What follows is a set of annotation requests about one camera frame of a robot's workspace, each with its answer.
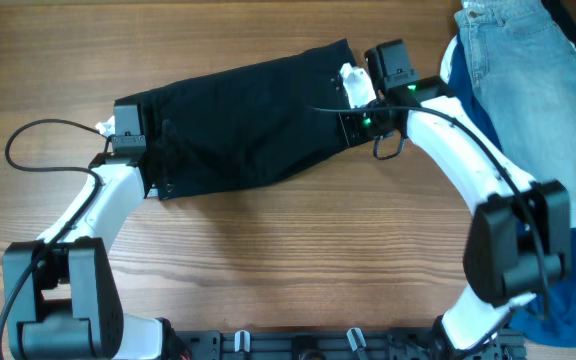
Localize black shorts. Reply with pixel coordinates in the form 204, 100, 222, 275
115, 40, 365, 200

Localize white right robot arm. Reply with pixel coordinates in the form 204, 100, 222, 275
339, 68, 572, 359

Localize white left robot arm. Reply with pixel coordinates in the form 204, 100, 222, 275
0, 153, 186, 359

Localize light blue denim shorts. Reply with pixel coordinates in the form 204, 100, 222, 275
454, 0, 576, 227

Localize blue t-shirt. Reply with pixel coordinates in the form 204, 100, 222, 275
440, 36, 576, 348

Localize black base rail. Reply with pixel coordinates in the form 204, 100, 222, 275
175, 328, 527, 360

